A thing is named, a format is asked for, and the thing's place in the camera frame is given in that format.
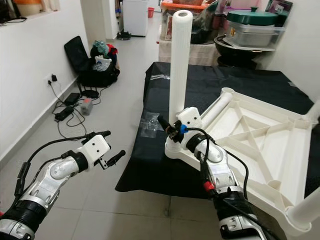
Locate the black wok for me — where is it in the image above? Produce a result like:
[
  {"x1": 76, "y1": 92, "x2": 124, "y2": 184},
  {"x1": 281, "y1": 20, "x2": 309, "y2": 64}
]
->
[{"x1": 214, "y1": 36, "x2": 268, "y2": 68}]

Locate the black cloth cover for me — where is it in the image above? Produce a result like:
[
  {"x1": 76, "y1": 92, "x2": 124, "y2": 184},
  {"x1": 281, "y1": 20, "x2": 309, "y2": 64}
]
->
[{"x1": 115, "y1": 61, "x2": 320, "y2": 201}]

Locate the white shelf board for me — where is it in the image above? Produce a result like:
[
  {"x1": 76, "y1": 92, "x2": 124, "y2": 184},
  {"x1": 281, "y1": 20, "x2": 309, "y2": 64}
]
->
[{"x1": 225, "y1": 45, "x2": 278, "y2": 53}]

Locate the dark bag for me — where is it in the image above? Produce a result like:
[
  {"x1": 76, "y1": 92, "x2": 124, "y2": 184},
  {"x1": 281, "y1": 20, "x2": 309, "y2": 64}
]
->
[{"x1": 0, "y1": 0, "x2": 26, "y2": 23}]

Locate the white appliance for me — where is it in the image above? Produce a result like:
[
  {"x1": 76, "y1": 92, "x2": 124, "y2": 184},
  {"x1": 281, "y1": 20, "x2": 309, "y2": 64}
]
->
[{"x1": 122, "y1": 0, "x2": 150, "y2": 37}]

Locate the grey floor cable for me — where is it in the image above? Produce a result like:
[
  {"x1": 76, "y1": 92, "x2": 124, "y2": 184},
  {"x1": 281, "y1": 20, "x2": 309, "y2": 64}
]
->
[{"x1": 50, "y1": 81, "x2": 96, "y2": 143}]

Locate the flat black router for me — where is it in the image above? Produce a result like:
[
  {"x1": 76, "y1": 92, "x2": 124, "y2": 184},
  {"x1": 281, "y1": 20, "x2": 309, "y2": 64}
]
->
[{"x1": 81, "y1": 90, "x2": 101, "y2": 99}]

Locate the white plastic table top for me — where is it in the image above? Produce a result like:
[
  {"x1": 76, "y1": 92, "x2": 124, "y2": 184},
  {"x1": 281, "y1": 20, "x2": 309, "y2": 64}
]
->
[{"x1": 164, "y1": 87, "x2": 320, "y2": 236}]

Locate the dark printed packet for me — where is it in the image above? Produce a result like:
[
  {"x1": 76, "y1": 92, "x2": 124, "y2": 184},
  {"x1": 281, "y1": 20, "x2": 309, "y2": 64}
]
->
[{"x1": 265, "y1": 0, "x2": 293, "y2": 15}]

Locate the red cable tag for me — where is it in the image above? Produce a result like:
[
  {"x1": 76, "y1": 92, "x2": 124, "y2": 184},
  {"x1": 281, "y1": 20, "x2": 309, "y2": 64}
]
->
[{"x1": 201, "y1": 180, "x2": 216, "y2": 193}]

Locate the teal plush toy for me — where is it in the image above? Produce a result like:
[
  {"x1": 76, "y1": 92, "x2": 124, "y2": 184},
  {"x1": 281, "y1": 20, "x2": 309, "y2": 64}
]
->
[{"x1": 91, "y1": 40, "x2": 109, "y2": 56}]

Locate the beige container orange lid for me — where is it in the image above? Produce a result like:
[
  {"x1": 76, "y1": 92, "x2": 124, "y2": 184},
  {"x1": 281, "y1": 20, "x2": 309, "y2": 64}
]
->
[{"x1": 15, "y1": 0, "x2": 42, "y2": 16}]

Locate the clear plastic storage box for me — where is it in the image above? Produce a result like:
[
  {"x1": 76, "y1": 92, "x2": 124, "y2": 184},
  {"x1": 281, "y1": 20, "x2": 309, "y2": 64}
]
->
[{"x1": 225, "y1": 22, "x2": 287, "y2": 49}]

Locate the black power adapter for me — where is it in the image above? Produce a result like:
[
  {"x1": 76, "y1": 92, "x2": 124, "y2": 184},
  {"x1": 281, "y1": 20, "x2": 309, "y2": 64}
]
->
[{"x1": 64, "y1": 92, "x2": 82, "y2": 106}]

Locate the wall socket with black plugs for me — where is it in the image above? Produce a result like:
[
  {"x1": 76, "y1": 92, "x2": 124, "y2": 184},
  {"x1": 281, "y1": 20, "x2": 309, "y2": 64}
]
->
[{"x1": 46, "y1": 74, "x2": 59, "y2": 86}]

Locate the white plastic table leg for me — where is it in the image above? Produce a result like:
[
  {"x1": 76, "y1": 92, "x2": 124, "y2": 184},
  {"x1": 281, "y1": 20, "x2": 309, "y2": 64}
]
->
[
  {"x1": 285, "y1": 187, "x2": 320, "y2": 236},
  {"x1": 164, "y1": 10, "x2": 194, "y2": 160},
  {"x1": 200, "y1": 91, "x2": 235, "y2": 128},
  {"x1": 307, "y1": 100, "x2": 320, "y2": 123}
]

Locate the black mop head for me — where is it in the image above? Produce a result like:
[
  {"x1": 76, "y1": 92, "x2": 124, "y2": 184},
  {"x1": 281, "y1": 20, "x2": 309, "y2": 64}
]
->
[{"x1": 116, "y1": 31, "x2": 132, "y2": 41}]

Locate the green pot lid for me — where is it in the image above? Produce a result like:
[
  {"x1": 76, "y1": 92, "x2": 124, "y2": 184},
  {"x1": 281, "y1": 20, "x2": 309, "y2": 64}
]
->
[{"x1": 226, "y1": 7, "x2": 280, "y2": 26}]

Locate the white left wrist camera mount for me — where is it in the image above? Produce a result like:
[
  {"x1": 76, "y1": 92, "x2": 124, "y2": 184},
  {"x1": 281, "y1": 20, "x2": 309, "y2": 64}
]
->
[{"x1": 82, "y1": 134, "x2": 112, "y2": 166}]

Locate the flat clear plastic strip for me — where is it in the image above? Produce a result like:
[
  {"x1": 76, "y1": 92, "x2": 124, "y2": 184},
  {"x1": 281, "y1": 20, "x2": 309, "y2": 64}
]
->
[{"x1": 150, "y1": 74, "x2": 171, "y2": 82}]

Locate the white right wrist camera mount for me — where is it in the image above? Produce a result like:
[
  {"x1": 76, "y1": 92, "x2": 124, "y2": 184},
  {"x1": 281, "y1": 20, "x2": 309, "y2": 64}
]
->
[{"x1": 176, "y1": 106, "x2": 203, "y2": 141}]

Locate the clear storage box orange lid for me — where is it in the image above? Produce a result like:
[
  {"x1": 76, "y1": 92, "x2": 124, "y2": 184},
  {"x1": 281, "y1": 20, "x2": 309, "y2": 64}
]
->
[{"x1": 160, "y1": 0, "x2": 208, "y2": 43}]

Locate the black power strip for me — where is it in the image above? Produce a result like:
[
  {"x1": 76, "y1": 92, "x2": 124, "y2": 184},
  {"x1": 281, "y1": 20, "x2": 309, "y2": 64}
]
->
[{"x1": 55, "y1": 106, "x2": 76, "y2": 122}]

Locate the white plastic bag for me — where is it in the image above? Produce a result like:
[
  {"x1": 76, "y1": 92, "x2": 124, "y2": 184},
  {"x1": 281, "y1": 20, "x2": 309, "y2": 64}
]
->
[{"x1": 93, "y1": 56, "x2": 113, "y2": 72}]

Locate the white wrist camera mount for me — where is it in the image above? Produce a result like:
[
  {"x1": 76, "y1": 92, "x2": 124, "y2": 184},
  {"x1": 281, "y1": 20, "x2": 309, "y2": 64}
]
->
[
  {"x1": 176, "y1": 106, "x2": 203, "y2": 141},
  {"x1": 82, "y1": 134, "x2": 112, "y2": 166}
]

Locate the beige cloth covered table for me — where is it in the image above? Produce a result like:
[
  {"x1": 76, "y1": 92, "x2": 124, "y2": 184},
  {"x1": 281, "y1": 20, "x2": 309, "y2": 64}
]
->
[{"x1": 159, "y1": 41, "x2": 223, "y2": 69}]

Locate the open black suitcase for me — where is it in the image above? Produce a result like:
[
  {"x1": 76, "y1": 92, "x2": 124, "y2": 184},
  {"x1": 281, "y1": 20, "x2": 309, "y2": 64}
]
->
[{"x1": 63, "y1": 36, "x2": 121, "y2": 88}]

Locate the crumpled clear plastic bag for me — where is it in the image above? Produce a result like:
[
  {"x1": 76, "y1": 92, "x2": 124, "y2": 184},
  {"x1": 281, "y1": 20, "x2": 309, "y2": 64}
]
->
[{"x1": 140, "y1": 112, "x2": 163, "y2": 138}]

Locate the grey charger with red label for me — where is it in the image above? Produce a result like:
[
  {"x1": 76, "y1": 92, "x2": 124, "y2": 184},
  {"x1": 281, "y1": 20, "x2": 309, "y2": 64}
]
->
[{"x1": 80, "y1": 97, "x2": 94, "y2": 117}]

